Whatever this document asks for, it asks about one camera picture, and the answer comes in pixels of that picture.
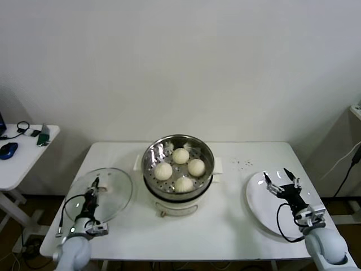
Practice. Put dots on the small black device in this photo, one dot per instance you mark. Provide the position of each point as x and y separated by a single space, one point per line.
35 133

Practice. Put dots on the stainless steel steamer basket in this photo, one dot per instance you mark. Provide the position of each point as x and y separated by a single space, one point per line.
149 158

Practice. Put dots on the green small tool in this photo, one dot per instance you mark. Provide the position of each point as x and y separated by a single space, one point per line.
43 139

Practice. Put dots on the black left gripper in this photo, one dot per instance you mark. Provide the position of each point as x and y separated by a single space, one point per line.
90 204

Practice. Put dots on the blue computer mouse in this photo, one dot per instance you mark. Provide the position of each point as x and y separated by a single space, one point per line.
8 151

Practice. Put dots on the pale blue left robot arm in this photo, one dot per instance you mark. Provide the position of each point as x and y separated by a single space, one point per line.
73 251

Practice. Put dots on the grey small stand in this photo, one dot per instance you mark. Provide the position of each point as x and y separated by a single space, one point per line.
46 128

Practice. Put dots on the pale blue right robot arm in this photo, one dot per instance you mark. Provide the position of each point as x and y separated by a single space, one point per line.
327 245

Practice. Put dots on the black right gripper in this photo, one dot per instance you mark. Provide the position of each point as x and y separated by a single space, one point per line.
292 196

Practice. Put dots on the white steamed baozi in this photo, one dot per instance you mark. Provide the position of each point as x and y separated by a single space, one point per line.
180 156
196 167
184 184
163 171

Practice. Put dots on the dark laptop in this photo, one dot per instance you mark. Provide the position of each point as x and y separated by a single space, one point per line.
2 124

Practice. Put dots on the white side table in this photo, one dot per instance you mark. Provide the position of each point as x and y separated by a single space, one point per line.
25 163

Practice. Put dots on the white round plate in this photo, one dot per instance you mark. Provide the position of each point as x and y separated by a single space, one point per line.
259 197

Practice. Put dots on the round glass pot lid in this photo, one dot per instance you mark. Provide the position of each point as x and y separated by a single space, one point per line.
115 192

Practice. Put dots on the small white adapter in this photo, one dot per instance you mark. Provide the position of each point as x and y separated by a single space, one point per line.
27 133

